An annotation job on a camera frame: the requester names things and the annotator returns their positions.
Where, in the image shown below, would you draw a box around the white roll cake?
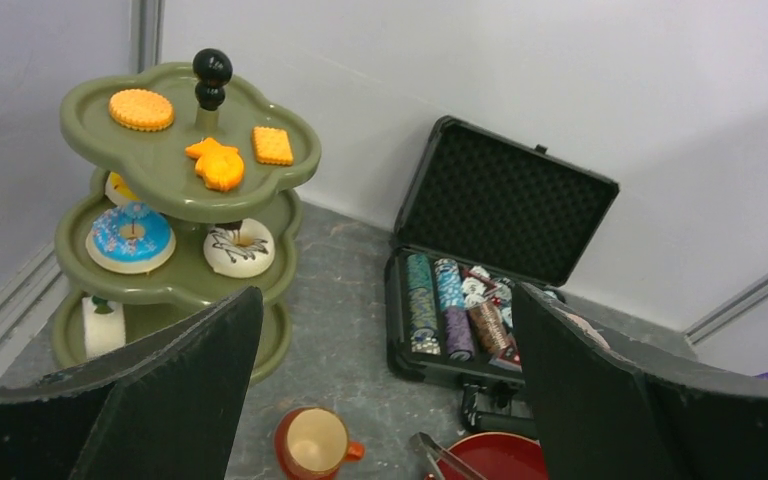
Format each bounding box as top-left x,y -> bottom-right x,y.
82,296 -> 126,360

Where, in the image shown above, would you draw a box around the orange fish cookie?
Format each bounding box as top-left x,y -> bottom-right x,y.
185,137 -> 245,192

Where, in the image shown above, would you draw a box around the yellow rectangular biscuit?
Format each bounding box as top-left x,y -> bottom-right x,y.
252,126 -> 294,166

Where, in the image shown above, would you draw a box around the black poker chip case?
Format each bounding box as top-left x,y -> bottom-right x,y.
385,116 -> 620,438

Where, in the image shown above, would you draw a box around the green three-tier dessert stand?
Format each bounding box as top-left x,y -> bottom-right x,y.
52,48 -> 322,382

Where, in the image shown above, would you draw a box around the orange round cookie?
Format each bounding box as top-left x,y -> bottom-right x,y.
108,88 -> 175,132

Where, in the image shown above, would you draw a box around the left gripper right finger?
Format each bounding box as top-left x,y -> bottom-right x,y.
512,284 -> 768,479

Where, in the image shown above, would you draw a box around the blue donut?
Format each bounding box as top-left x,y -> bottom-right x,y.
85,202 -> 177,275

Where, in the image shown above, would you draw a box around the yellow donut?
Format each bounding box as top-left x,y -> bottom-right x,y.
104,172 -> 140,206

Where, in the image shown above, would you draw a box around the small orange cup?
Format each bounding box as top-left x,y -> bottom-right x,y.
273,407 -> 366,479

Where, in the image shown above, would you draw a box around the white chocolate donut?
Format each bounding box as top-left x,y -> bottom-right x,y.
203,219 -> 276,279

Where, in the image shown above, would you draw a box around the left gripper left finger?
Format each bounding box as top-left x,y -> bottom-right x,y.
0,287 -> 264,479

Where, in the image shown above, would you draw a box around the red round tray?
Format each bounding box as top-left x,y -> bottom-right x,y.
448,432 -> 549,480

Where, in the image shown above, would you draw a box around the metal tongs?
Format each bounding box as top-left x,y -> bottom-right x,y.
409,432 -> 486,480

